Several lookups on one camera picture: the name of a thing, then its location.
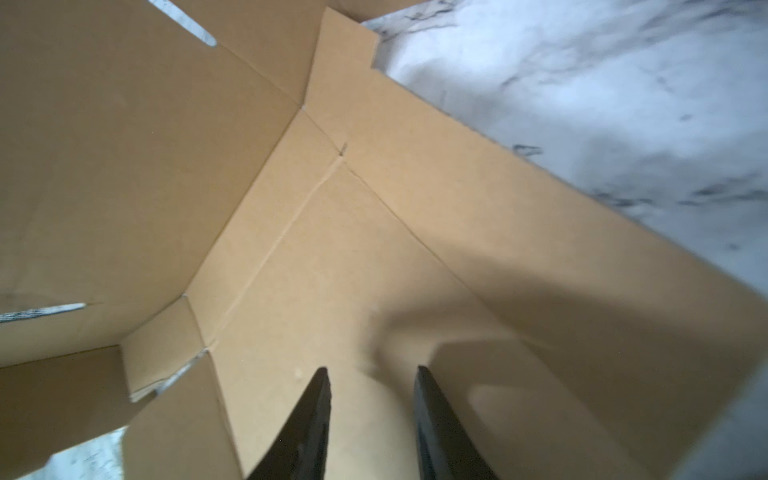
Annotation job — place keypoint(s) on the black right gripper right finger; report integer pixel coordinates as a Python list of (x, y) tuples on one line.
[(444, 448)]

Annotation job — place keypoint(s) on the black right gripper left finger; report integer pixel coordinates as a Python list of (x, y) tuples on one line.
[(300, 449)]

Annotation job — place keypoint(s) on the brown cardboard box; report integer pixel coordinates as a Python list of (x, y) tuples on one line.
[(219, 221)]

